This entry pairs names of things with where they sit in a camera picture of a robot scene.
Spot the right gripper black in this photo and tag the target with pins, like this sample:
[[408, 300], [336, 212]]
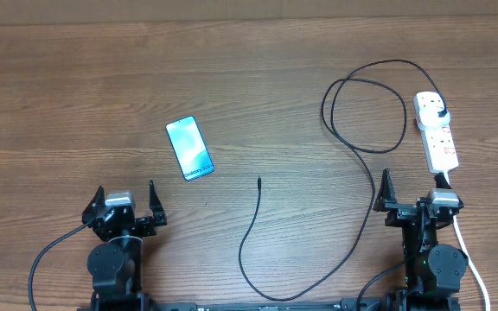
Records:
[[399, 212]]

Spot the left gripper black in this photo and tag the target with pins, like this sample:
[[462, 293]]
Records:
[[145, 225]]

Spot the smartphone with blue screen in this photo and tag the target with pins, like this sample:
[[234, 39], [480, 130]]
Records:
[[189, 147]]

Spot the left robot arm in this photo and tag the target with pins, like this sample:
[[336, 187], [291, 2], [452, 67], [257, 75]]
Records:
[[116, 265]]

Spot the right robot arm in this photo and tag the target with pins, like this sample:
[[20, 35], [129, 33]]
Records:
[[433, 271]]

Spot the white charger plug adapter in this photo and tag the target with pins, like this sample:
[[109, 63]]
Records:
[[430, 119]]

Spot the white power strip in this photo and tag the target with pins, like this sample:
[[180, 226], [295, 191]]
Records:
[[440, 151]]

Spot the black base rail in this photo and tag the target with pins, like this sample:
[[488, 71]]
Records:
[[346, 304]]

